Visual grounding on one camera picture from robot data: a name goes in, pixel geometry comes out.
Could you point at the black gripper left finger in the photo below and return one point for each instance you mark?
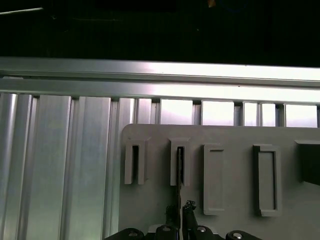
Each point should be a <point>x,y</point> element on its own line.
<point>172,217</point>

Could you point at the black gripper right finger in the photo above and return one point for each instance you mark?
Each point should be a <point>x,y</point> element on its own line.
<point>188,217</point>

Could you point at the RAM stick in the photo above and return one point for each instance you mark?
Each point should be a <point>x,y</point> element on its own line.
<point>179,175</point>

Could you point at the grey parts rack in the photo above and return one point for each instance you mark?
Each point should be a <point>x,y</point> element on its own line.
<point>237,225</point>

